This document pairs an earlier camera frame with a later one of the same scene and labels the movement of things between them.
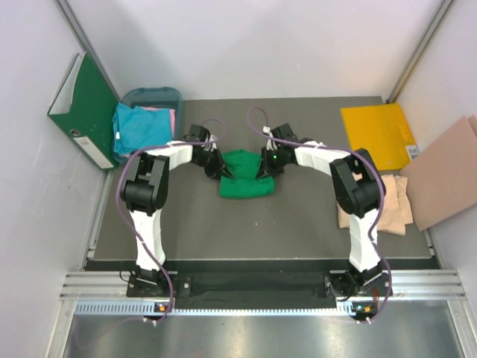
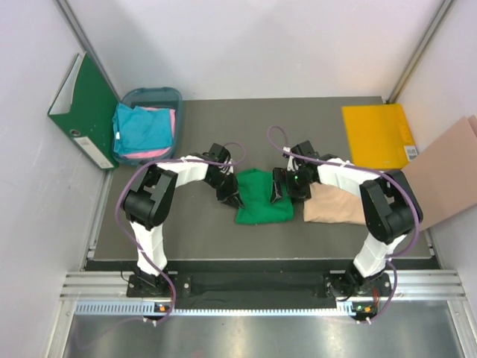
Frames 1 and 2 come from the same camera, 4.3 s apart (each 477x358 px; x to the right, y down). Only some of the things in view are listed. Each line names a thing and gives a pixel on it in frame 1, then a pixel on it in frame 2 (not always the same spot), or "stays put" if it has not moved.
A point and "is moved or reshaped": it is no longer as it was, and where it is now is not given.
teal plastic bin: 162,98 stays put
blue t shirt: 140,127 stays put
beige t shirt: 397,210 is moved or reshaped
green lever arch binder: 83,109 stays put
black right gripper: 266,169 -> 282,175
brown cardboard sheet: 442,180 stays put
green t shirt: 244,165 is moved or reshaped
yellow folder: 383,131 stays put
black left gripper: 220,169 -> 230,195
